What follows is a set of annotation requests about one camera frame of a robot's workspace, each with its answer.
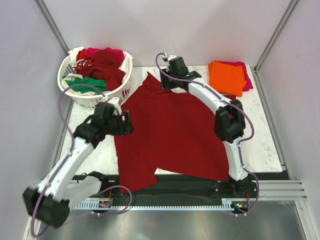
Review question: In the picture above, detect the dark red t shirt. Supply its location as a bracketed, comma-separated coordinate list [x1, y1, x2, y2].
[114, 74, 229, 193]

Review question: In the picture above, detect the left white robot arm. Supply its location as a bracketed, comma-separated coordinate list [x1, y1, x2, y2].
[22, 97, 134, 229]

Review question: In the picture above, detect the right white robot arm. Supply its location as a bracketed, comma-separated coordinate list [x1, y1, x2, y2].
[159, 53, 259, 199]

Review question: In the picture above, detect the pile of red shirts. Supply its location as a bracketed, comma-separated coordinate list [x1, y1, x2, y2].
[74, 47, 125, 92]

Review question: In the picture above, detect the white laundry basket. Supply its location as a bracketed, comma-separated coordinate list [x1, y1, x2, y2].
[57, 46, 134, 110]

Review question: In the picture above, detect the green t shirt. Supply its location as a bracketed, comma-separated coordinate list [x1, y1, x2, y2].
[63, 77, 107, 95]

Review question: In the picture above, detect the white cloth in basket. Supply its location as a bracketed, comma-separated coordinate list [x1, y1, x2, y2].
[61, 46, 133, 97]

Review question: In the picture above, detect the folded orange t shirt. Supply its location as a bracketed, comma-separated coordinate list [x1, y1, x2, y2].
[208, 61, 247, 97]

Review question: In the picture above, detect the folded pink t shirt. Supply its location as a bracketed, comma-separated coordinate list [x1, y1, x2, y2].
[218, 61, 254, 92]

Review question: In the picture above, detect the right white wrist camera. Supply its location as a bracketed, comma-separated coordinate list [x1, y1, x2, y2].
[162, 54, 177, 62]

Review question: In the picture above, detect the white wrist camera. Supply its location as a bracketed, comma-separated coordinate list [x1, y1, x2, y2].
[107, 97, 122, 116]
[162, 54, 177, 62]

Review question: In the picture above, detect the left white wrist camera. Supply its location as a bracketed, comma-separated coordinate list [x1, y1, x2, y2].
[107, 97, 122, 116]

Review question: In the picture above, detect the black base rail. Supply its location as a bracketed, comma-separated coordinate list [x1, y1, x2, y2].
[72, 173, 258, 207]

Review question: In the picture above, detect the right aluminium frame post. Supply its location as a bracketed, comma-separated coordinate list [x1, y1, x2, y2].
[252, 0, 301, 73]

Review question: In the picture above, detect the aluminium frame post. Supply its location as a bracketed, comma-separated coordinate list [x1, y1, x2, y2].
[34, 0, 69, 55]
[252, 0, 301, 73]

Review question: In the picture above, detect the white slotted cable duct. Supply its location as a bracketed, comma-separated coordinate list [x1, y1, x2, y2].
[74, 198, 248, 211]

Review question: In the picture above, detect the left aluminium frame post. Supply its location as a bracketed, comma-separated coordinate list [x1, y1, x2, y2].
[34, 0, 69, 55]

